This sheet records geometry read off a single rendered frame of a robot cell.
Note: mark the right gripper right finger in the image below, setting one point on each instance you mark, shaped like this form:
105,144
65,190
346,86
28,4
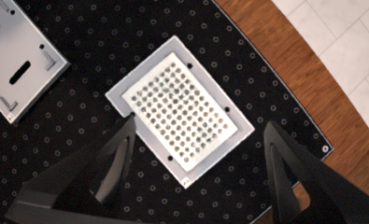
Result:
333,199

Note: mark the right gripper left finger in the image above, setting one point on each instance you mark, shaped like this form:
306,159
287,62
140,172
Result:
65,185

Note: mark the black perforated breadboard plate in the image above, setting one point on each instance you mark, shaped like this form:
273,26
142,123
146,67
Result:
105,40

